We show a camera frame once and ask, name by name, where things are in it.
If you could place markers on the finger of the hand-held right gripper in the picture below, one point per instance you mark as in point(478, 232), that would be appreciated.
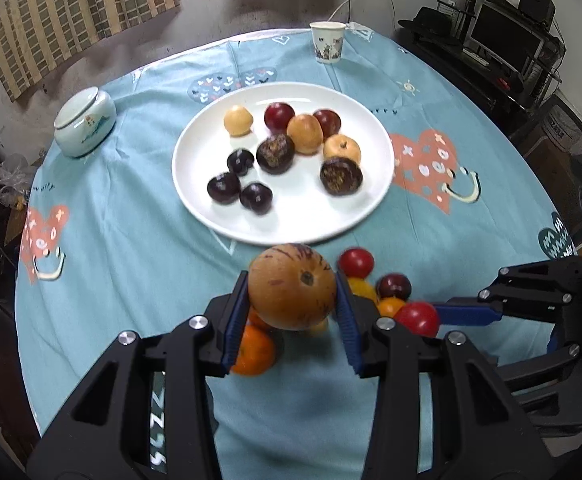
point(471, 312)
point(546, 372)

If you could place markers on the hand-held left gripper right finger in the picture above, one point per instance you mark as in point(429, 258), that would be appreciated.
point(346, 320)

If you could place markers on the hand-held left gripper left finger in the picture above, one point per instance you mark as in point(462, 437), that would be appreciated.
point(236, 320)

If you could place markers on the large mandarin orange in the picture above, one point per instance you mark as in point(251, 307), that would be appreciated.
point(258, 319)

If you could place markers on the green yellow tomato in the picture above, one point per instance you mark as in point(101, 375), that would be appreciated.
point(363, 288)

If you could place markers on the small mandarin orange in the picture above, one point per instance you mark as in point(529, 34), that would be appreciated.
point(252, 352)

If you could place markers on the orange yellow tomato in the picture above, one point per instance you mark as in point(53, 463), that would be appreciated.
point(390, 307)

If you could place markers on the red cherry tomato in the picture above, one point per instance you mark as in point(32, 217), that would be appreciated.
point(356, 262)
point(417, 319)

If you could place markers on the dark purple plum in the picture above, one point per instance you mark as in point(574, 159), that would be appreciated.
point(240, 161)
point(256, 197)
point(223, 187)
point(393, 286)

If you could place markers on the striped pepino melon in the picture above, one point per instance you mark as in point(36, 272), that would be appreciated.
point(291, 285)

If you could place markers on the white plate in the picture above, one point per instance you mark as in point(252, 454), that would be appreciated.
point(291, 215)

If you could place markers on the dark passion fruit large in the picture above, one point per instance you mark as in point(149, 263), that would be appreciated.
point(341, 176)

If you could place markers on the tan pepino melon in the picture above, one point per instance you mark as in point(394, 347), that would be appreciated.
point(304, 133)

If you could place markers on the dark red plum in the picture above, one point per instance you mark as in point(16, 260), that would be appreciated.
point(278, 116)
point(327, 121)

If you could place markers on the pale yellow spotted fruit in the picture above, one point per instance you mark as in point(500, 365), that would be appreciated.
point(237, 120)

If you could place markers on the grey box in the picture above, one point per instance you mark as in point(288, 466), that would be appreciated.
point(556, 130)

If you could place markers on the blue printed tablecloth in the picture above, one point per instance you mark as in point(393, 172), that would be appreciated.
point(121, 210)

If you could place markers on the small pale yellow fruit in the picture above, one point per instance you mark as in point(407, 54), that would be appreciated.
point(342, 149)

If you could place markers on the black desk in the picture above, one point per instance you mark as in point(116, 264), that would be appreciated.
point(476, 85)

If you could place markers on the black computer monitor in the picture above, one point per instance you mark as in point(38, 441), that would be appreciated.
point(506, 35)

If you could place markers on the black speaker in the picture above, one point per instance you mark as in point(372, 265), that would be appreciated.
point(538, 2)

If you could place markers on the white ceramic lidded jar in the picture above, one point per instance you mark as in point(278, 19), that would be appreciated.
point(83, 125)

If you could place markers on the clear plastic bag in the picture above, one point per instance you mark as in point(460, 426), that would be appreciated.
point(11, 175)

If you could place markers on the printed paper cup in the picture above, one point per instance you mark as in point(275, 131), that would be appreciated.
point(328, 42)

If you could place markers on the brick pattern curtain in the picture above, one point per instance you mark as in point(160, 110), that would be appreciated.
point(71, 10)

